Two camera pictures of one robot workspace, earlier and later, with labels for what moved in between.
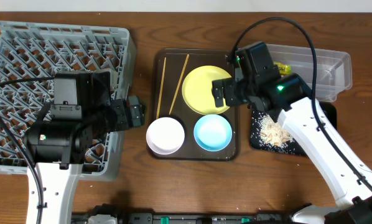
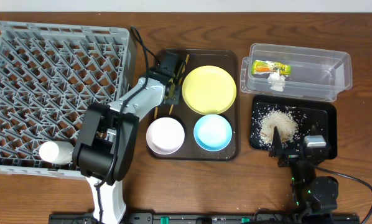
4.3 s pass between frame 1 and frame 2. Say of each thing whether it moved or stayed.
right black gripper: moved
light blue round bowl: stayed
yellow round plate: stayed
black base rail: stayed
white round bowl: stayed
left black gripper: moved
